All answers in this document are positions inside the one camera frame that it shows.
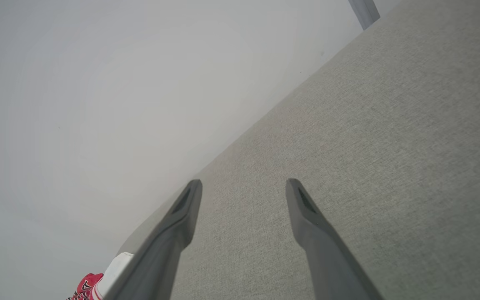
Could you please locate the dark grey post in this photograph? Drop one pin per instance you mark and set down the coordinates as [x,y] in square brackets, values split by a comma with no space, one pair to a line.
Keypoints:
[365,12]

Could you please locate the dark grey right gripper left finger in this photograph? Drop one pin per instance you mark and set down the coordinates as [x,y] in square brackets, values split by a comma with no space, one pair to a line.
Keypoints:
[161,250]

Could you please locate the grey fabric sofa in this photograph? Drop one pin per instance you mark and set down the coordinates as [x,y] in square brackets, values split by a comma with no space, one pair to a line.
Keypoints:
[348,125]

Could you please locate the red Bulls basketball jersey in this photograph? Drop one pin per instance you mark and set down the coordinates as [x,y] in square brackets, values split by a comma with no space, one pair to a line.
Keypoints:
[85,287]

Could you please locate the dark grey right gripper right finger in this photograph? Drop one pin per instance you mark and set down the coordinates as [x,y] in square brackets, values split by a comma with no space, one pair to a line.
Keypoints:
[327,258]

